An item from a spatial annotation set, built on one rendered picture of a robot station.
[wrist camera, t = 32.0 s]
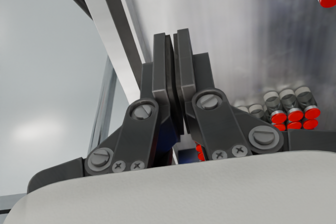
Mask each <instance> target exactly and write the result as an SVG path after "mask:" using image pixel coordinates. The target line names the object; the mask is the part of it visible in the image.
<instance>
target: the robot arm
mask: <svg viewBox="0 0 336 224"><path fill-rule="evenodd" d="M173 46H174V49H173ZM184 122H185V126H186V130H187V134H190V135H191V139H192V140H193V141H195V142H197V143H198V144H200V145H201V150H202V153H203V156H204V159H205V161H199V162H191V163H184V164H176V165H172V159H173V148H172V147H173V146H174V145H175V144H176V143H180V142H181V135H184V134H185V132H184ZM3 224H336V130H315V129H293V128H288V130H287V131H280V130H279V129H278V128H276V127H275V126H273V125H271V124H269V123H267V122H265V121H263V120H261V119H259V118H257V117H255V116H253V115H251V114H249V113H247V112H245V111H243V110H240V109H238V108H236V107H234V106H232V105H230V103H229V101H228V99H227V96H226V95H225V93H224V92H223V91H221V90H220V89H217V88H215V84H214V79H213V74H212V69H211V63H210V58H209V53H208V52H204V53H199V54H193V50H192V45H191V39H190V33H189V28H184V29H179V30H177V33H174V34H173V45H172V40H171V36H170V34H169V35H166V33H165V32H163V33H157V34H154V35H153V62H147V63H143V64H142V70H141V84H140V99H138V100H135V101H134V102H132V103H131V104H130V105H129V106H128V108H127V110H126V113H125V116H124V119H123V123H122V125H121V126H120V127H119V128H118V129H117V130H115V131H114V132H113V133H112V134H111V135H110V136H108V137H107V138H106V139H105V140H104V141H103V142H102V143H100V144H99V145H98V146H97V147H96V148H95V149H93V150H92V151H91V152H90V153H89V154H88V156H87V158H84V159H83V158H82V157H79V158H76V159H73V160H70V161H67V162H64V163H61V164H58V165H56V166H53V167H50V168H47V169H44V170H41V171H39V172H37V173H36V174H35V175H34V176H33V177H32V178H31V179H30V181H29V183H28V186H27V194H26V195H25V196H24V197H23V198H21V199H20V200H19V201H18V202H17V203H16V204H15V205H14V206H13V208H12V209H11V210H10V212H9V213H8V215H7V217H6V219H5V220H4V222H3Z"/></svg>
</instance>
